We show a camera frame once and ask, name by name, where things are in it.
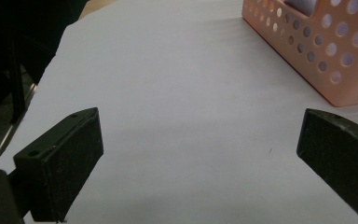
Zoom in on pink perforated plastic basket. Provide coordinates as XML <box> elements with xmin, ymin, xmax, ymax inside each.
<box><xmin>241</xmin><ymin>0</ymin><xmax>358</xmax><ymax>107</ymax></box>

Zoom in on black metal stand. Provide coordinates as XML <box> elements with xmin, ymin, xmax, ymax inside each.
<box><xmin>3</xmin><ymin>36</ymin><xmax>39</xmax><ymax>125</ymax></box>

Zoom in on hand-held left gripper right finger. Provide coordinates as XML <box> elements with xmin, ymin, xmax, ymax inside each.
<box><xmin>296</xmin><ymin>107</ymin><xmax>358</xmax><ymax>224</ymax></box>

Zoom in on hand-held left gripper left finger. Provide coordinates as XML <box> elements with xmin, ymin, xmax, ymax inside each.
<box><xmin>13</xmin><ymin>106</ymin><xmax>104</xmax><ymax>224</ymax></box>

